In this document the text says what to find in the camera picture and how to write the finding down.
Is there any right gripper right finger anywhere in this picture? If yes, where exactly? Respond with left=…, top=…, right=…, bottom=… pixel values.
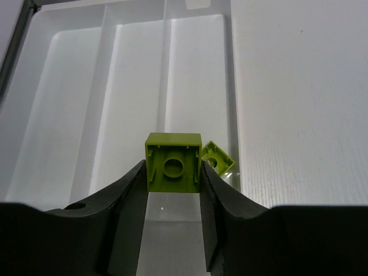
left=200, top=163, right=367, bottom=275

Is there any white divided sorting tray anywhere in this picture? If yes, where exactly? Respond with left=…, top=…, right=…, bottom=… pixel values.
left=1, top=1, right=239, bottom=210

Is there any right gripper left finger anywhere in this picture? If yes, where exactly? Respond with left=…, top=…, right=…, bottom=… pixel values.
left=1, top=161, right=148, bottom=275

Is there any green lego brick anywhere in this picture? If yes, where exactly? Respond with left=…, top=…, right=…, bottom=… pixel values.
left=145, top=132, right=202, bottom=193
left=201, top=141, right=235, bottom=177

